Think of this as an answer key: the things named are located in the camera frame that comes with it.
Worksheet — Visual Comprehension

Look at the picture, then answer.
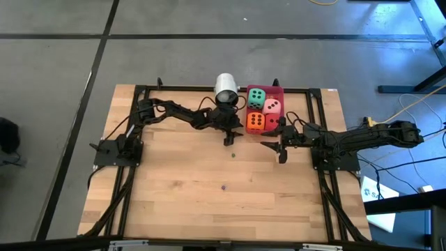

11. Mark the white box with blue logo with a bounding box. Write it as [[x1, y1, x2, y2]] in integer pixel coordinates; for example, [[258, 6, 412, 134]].
[[360, 176, 400, 234]]

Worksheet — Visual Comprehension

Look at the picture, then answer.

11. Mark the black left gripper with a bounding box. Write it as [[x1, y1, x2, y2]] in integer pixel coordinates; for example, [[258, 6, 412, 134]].
[[208, 104, 245, 147]]

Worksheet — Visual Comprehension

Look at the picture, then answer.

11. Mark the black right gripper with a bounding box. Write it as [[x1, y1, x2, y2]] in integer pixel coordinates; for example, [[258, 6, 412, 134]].
[[259, 116, 306, 165]]

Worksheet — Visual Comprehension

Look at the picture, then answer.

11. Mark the large teal foam die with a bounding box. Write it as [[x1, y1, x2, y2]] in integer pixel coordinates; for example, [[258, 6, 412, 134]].
[[247, 88, 266, 110]]

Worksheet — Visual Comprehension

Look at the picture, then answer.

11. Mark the white floor cable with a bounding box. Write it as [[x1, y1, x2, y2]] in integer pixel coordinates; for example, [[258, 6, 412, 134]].
[[399, 93, 446, 147]]

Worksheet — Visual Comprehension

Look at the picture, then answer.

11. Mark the large red foam die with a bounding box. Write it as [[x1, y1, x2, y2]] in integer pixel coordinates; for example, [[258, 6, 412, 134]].
[[264, 113, 282, 132]]

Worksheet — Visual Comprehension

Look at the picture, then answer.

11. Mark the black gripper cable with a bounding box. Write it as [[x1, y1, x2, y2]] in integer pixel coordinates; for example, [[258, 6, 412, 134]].
[[285, 111, 316, 132], [104, 94, 248, 140]]

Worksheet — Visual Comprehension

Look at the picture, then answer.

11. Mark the black desk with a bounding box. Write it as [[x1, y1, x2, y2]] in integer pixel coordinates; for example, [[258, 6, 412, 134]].
[[364, 188, 446, 251]]

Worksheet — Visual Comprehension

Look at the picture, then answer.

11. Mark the black rounded object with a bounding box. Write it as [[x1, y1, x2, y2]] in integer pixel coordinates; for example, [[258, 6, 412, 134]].
[[0, 117, 21, 155]]

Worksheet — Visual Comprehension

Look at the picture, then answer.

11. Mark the red translucent plastic bin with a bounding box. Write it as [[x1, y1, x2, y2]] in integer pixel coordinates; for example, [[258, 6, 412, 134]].
[[245, 85, 285, 135]]

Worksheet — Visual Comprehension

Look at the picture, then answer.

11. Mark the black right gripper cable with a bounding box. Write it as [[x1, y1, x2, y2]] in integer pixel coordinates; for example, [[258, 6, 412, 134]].
[[285, 111, 316, 132]]

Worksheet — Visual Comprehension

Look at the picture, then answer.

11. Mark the black aluminium table frame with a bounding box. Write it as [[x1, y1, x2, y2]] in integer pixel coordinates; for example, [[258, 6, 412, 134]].
[[78, 77, 372, 245]]

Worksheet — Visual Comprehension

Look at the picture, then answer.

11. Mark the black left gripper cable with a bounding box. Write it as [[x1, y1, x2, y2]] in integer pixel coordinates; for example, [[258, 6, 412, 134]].
[[104, 94, 248, 140]]

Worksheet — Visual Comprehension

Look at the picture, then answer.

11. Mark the black floor cable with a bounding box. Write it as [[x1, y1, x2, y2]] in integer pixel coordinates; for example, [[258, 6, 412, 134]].
[[358, 155, 446, 195], [348, 123, 446, 151]]

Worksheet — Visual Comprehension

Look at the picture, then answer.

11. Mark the large orange foam die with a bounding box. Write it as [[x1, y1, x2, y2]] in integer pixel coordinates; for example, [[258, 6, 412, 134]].
[[246, 112, 266, 132]]

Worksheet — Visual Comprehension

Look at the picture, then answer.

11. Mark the black camera mounting beam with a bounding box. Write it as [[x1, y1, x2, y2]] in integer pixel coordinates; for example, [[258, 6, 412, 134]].
[[0, 235, 446, 251]]

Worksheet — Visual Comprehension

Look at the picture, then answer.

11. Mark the yellow extension cord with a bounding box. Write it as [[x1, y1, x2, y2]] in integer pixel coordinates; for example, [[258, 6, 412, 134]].
[[374, 83, 446, 126]]

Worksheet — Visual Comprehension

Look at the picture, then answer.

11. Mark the black table leg stand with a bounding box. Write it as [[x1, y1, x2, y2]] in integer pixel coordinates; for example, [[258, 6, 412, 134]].
[[378, 0, 446, 94]]

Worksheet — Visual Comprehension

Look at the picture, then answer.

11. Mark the large pink foam die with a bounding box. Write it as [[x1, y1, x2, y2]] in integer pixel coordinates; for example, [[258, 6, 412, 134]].
[[261, 98, 282, 116]]

